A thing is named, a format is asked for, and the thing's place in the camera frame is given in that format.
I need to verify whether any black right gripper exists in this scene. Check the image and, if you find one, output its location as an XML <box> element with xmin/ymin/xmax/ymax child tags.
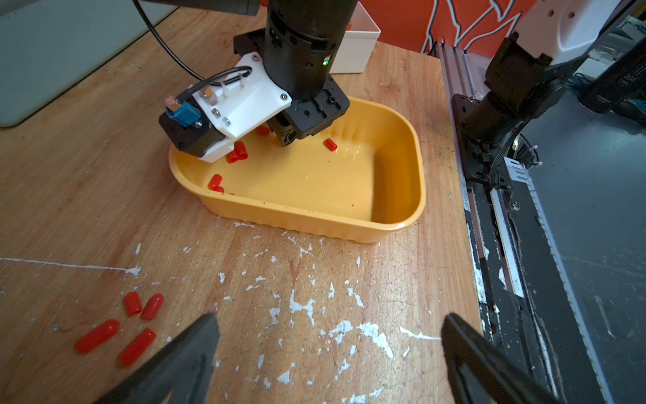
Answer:
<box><xmin>233</xmin><ymin>1</ymin><xmax>351</xmax><ymax>146</ymax></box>

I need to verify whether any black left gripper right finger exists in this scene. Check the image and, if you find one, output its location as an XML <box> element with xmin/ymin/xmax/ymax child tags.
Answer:
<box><xmin>441</xmin><ymin>313</ymin><xmax>559</xmax><ymax>403</ymax></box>

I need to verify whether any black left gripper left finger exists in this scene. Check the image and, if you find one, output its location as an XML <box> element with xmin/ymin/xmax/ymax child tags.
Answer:
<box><xmin>95</xmin><ymin>312</ymin><xmax>220</xmax><ymax>403</ymax></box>

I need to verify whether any red screw protection sleeve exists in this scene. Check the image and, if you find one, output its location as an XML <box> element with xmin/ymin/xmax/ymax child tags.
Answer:
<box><xmin>325</xmin><ymin>138</ymin><xmax>338</xmax><ymax>152</ymax></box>
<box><xmin>119</xmin><ymin>328</ymin><xmax>156</xmax><ymax>367</ymax></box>
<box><xmin>124</xmin><ymin>291</ymin><xmax>143</xmax><ymax>317</ymax></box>
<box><xmin>256</xmin><ymin>126</ymin><xmax>272</xmax><ymax>136</ymax></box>
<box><xmin>226</xmin><ymin>151</ymin><xmax>239</xmax><ymax>163</ymax></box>
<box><xmin>141</xmin><ymin>294</ymin><xmax>165</xmax><ymax>321</ymax></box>
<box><xmin>75</xmin><ymin>319</ymin><xmax>120</xmax><ymax>355</ymax></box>
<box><xmin>235</xmin><ymin>141</ymin><xmax>248</xmax><ymax>161</ymax></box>
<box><xmin>208</xmin><ymin>174</ymin><xmax>225</xmax><ymax>193</ymax></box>

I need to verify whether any small white plastic box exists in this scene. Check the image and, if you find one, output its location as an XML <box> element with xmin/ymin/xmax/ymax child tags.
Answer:
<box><xmin>330</xmin><ymin>2</ymin><xmax>381</xmax><ymax>74</ymax></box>

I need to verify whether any grey plastic storage box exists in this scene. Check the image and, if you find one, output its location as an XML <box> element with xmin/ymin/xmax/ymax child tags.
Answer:
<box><xmin>1</xmin><ymin>1</ymin><xmax>148</xmax><ymax>127</ymax></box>

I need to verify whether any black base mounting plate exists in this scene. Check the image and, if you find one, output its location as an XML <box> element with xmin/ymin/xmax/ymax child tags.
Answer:
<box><xmin>433</xmin><ymin>43</ymin><xmax>611</xmax><ymax>403</ymax></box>

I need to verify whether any yellow plastic tray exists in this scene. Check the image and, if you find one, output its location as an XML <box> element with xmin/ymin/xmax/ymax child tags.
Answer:
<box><xmin>168</xmin><ymin>98</ymin><xmax>426</xmax><ymax>243</ymax></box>

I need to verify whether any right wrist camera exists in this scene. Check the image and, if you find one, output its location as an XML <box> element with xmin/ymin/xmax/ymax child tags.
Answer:
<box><xmin>158</xmin><ymin>52</ymin><xmax>292</xmax><ymax>163</ymax></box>

